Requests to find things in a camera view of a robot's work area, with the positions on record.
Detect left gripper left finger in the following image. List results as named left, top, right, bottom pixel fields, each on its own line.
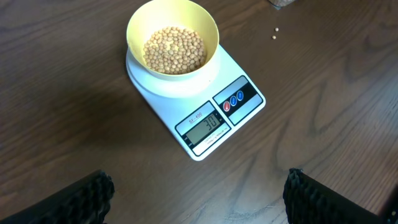
left=1, top=170, right=115, bottom=224

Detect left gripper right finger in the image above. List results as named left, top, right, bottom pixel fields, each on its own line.
left=283, top=168, right=382, bottom=224

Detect white digital kitchen scale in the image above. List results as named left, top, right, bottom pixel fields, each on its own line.
left=126, top=46, right=266, bottom=161

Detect soybeans in bowl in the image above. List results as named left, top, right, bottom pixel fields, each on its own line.
left=143, top=27, right=207, bottom=75

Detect pale yellow bowl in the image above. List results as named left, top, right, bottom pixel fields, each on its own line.
left=126, top=0, right=220, bottom=81

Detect clear plastic container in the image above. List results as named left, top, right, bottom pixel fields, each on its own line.
left=268, top=0, right=296, bottom=10

